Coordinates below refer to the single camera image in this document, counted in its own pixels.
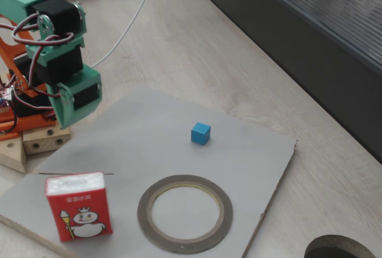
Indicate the light wooden wedge piece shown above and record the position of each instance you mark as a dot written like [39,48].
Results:
[12,153]

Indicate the white laminated wooden board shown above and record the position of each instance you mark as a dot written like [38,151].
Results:
[149,150]

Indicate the dark desk partition panel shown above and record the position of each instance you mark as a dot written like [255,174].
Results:
[298,31]

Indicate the red snowman print box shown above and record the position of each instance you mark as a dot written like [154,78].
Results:
[79,210]

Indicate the blue cube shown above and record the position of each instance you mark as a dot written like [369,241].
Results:
[200,135]

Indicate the thick wooden base block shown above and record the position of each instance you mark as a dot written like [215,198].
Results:
[44,143]

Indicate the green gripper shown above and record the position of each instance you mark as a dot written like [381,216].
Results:
[85,96]

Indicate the orange controller board mount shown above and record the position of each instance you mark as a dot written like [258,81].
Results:
[6,117]

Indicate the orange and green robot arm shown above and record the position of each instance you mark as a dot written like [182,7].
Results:
[18,7]

